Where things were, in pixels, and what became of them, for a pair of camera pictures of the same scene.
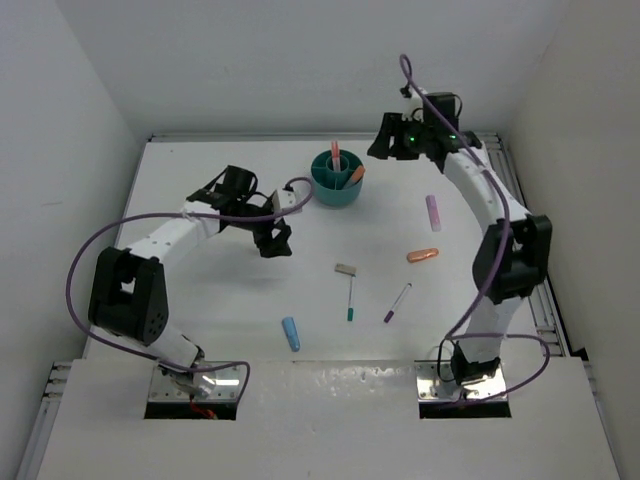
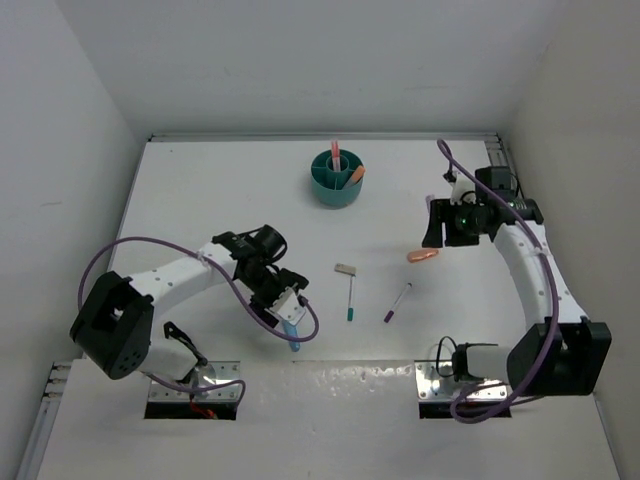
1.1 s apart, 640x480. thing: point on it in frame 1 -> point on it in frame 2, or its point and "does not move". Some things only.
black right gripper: [392, 125] -> [440, 212]
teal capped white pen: [350, 310] does not move
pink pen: [336, 151] does not move
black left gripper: [276, 245] -> [287, 279]
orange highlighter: [421, 254] does not move
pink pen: [335, 153] does not move
